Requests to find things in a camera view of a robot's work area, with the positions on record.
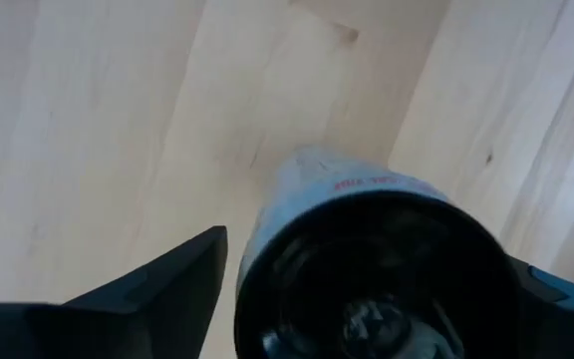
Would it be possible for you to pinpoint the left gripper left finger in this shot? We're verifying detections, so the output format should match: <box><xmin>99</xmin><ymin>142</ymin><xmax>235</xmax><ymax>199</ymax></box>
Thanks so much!
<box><xmin>0</xmin><ymin>224</ymin><xmax>229</xmax><ymax>359</ymax></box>

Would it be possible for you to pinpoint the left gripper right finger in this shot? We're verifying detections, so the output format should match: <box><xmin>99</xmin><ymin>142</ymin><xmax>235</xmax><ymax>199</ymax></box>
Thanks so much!
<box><xmin>507</xmin><ymin>253</ymin><xmax>574</xmax><ymax>359</ymax></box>

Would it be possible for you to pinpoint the Celsius Peach Vibe can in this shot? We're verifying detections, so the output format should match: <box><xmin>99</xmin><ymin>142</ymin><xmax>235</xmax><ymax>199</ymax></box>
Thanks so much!
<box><xmin>233</xmin><ymin>144</ymin><xmax>523</xmax><ymax>359</ymax></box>

